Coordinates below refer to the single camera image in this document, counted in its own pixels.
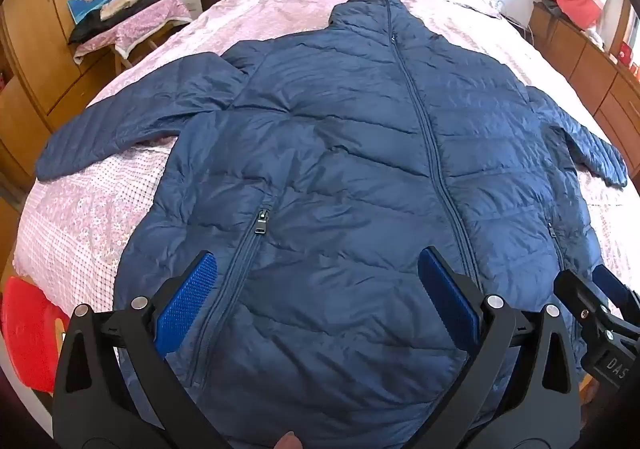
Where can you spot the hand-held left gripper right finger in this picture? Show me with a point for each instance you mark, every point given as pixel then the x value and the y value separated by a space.
pixel 450 304

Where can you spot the person's left hand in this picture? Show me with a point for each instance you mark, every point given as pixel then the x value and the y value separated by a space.
pixel 290 441

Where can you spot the red plastic stool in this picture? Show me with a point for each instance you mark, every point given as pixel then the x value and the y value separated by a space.
pixel 30 329

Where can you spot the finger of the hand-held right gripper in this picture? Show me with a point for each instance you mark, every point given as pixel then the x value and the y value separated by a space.
pixel 620 291
pixel 580 294

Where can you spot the bed with pink floral bedspread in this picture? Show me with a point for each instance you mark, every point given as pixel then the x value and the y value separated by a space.
pixel 280 14

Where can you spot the navy blue puffer jacket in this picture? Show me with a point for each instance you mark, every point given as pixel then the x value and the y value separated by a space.
pixel 350 154

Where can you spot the red box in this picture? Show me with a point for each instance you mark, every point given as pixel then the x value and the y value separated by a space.
pixel 626 54

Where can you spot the low wooden cabinet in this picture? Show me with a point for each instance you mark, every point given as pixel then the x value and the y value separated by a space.
pixel 575 49

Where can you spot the small table with pink cloth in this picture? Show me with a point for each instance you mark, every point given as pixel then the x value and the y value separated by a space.
pixel 145 21

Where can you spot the black clothing pile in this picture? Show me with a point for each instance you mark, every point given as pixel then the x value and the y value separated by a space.
pixel 87 31

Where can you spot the red cloth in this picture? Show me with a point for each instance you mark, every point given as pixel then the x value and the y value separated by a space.
pixel 575 1

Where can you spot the beige folded cloth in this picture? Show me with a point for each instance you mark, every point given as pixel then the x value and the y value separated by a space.
pixel 122 4

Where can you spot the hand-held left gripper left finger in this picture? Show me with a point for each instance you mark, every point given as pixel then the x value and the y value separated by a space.
pixel 187 301

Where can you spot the light wooden wardrobe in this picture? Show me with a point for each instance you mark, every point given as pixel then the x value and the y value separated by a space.
pixel 30 54

